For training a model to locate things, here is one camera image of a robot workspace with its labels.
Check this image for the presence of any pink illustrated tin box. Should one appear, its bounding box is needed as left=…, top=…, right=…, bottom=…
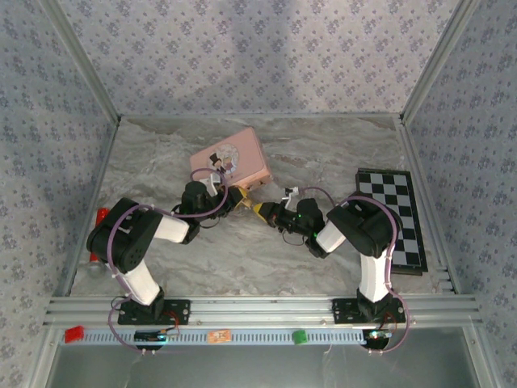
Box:
left=189, top=126, right=272, bottom=192

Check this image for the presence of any black and white checkerboard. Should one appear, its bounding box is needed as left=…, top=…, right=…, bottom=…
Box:
left=354, top=168, right=429, bottom=276

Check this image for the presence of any red and clear bottle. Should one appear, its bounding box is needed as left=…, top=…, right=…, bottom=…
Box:
left=86, top=207, right=111, bottom=280

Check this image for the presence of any orange label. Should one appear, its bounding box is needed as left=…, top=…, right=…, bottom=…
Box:
left=207, top=328, right=233, bottom=344

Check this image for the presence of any small electronics board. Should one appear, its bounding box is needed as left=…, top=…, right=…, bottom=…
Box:
left=134, top=328, right=181, bottom=345
left=364, top=328, right=393, bottom=344

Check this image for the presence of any grey metal panel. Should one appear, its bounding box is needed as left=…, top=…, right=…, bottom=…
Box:
left=30, top=326, right=492, bottom=388

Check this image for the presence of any red plastic block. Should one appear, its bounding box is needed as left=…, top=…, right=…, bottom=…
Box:
left=64, top=324, right=86, bottom=344

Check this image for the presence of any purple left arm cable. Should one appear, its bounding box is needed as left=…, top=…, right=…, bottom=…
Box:
left=107, top=167, right=231, bottom=356

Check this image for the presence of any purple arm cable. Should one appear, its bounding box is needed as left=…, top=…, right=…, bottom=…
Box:
left=107, top=167, right=231, bottom=356
left=296, top=185, right=411, bottom=356

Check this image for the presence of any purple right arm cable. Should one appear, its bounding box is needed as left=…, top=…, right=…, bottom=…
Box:
left=296, top=185, right=411, bottom=356

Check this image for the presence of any aluminium mounting rail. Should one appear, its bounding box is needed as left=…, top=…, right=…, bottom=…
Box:
left=43, top=295, right=484, bottom=327

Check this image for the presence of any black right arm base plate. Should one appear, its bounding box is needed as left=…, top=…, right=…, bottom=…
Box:
left=330, top=297, right=406, bottom=325

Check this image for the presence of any aluminium side rail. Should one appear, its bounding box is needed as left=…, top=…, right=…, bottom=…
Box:
left=397, top=116, right=462, bottom=295
left=54, top=116, right=123, bottom=298

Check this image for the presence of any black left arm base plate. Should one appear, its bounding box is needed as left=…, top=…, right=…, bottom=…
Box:
left=116, top=297, right=191, bottom=327

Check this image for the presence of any white slotted cable duct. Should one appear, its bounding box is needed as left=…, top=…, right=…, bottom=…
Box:
left=60, top=327, right=373, bottom=345

